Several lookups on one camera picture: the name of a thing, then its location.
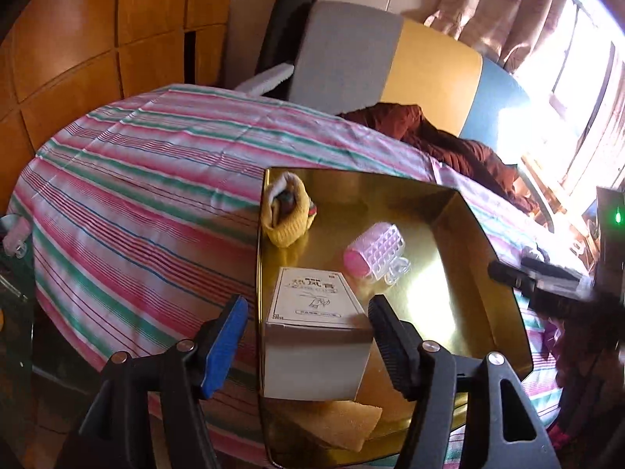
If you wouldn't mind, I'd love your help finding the person's dark clothing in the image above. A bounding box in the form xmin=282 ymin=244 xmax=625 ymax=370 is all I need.
xmin=547 ymin=303 xmax=625 ymax=469

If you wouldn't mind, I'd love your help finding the beige curtain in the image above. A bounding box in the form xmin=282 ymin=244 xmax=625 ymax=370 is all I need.
xmin=424 ymin=0 xmax=625 ymax=216

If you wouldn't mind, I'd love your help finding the pink hair roller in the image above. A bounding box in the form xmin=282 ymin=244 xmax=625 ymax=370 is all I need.
xmin=343 ymin=222 xmax=410 ymax=285

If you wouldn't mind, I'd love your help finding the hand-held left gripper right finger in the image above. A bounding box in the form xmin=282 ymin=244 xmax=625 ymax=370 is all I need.
xmin=367 ymin=294 xmax=562 ymax=469

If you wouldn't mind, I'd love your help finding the white fuzzy brush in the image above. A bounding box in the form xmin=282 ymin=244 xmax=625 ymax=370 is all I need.
xmin=234 ymin=63 xmax=296 ymax=96

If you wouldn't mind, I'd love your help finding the striped pink green cloth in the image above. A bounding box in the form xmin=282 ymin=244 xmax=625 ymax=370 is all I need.
xmin=7 ymin=83 xmax=594 ymax=467

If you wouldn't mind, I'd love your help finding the white cardboard box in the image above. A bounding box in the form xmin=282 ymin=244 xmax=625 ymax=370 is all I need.
xmin=261 ymin=266 xmax=374 ymax=400

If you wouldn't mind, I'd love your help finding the wooden wardrobe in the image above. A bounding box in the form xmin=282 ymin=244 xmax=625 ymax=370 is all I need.
xmin=0 ymin=0 xmax=238 ymax=157

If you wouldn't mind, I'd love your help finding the gold tray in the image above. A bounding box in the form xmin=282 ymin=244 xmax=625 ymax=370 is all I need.
xmin=256 ymin=167 xmax=534 ymax=467

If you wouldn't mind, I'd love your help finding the window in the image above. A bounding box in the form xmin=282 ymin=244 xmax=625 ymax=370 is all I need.
xmin=512 ymin=0 xmax=616 ymax=167

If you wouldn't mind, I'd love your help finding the clear plastic hair roller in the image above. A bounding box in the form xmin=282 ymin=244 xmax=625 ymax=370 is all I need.
xmin=2 ymin=215 xmax=32 ymax=260

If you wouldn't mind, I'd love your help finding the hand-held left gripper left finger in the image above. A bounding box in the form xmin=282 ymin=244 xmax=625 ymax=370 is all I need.
xmin=54 ymin=294 xmax=250 ymax=469

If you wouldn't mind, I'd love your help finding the brown quilted jacket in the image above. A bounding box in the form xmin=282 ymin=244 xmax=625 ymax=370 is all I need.
xmin=337 ymin=102 xmax=538 ymax=213

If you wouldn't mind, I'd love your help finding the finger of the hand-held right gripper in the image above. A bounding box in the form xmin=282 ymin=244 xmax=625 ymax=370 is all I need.
xmin=520 ymin=249 xmax=587 ymax=283
xmin=488 ymin=260 xmax=538 ymax=291

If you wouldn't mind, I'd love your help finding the black rolled mat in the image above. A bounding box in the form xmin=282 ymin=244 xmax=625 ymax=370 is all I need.
xmin=255 ymin=0 xmax=320 ymax=89

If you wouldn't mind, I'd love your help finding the yellow sponge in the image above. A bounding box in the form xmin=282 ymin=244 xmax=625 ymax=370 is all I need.
xmin=288 ymin=399 xmax=383 ymax=451

